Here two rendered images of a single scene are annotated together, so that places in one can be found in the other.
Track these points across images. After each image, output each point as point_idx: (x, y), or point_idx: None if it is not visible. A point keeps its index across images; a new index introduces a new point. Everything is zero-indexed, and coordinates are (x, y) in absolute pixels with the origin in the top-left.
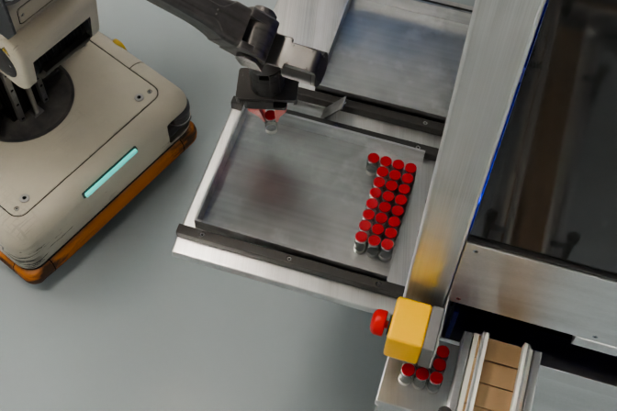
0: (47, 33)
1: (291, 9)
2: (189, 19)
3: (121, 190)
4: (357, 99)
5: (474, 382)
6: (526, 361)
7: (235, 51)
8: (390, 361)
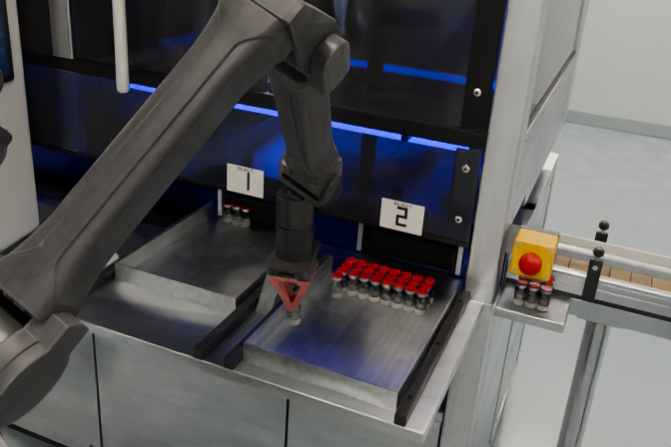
0: None
1: (110, 315)
2: (325, 147)
3: None
4: (258, 284)
5: (560, 247)
6: None
7: (328, 180)
8: (527, 313)
